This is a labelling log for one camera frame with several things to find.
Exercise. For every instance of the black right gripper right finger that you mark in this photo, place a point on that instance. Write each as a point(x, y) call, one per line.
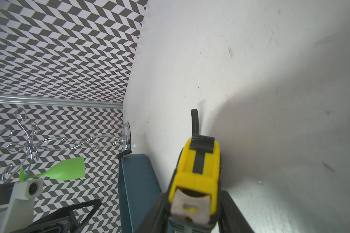
point(231, 218)

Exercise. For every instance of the green plastic wine glass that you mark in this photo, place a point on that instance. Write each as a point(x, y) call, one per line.
point(66, 170)

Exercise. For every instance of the teal plastic storage box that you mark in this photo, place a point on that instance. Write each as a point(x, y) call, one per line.
point(138, 190)

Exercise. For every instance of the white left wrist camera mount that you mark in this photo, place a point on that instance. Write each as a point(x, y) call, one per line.
point(17, 200)

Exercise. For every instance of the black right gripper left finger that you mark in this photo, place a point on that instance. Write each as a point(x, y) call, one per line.
point(157, 218)

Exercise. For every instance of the silver wire glass rack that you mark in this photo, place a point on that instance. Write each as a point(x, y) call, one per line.
point(31, 148)

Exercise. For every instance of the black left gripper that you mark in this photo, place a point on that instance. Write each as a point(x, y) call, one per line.
point(63, 220)

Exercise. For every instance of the small yellow black tape measure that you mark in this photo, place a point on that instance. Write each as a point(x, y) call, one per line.
point(193, 195)

